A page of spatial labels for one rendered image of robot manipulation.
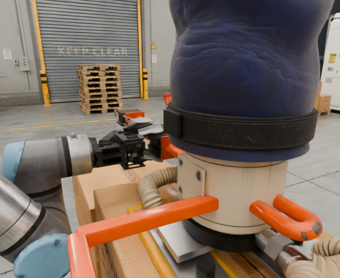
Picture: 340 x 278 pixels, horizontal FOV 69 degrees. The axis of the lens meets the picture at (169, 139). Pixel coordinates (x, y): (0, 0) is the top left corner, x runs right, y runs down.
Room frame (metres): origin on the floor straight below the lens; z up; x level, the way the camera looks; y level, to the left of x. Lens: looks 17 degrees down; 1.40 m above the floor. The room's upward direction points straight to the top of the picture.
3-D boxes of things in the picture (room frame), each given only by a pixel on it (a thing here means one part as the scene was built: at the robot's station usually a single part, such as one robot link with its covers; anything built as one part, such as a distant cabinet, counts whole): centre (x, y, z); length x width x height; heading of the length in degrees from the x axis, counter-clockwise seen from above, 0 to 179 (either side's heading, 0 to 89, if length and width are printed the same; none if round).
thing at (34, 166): (0.49, 0.28, 1.19); 0.12 x 0.09 x 0.10; 117
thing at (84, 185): (1.05, 0.22, 0.74); 0.60 x 0.40 x 0.40; 27
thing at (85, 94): (7.49, 2.10, 0.65); 1.29 x 1.10 x 1.31; 26
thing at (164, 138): (0.62, 0.00, 1.20); 0.10 x 0.08 x 0.06; 115
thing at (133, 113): (0.94, 0.15, 1.19); 0.08 x 0.07 x 0.05; 25
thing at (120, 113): (0.87, 0.17, 1.19); 0.31 x 0.03 x 0.05; 25
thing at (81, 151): (0.53, 0.20, 1.20); 0.09 x 0.05 x 0.10; 27
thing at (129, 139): (0.56, 0.12, 1.20); 0.12 x 0.09 x 0.08; 117
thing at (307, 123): (0.39, -0.10, 1.31); 0.23 x 0.23 x 0.04
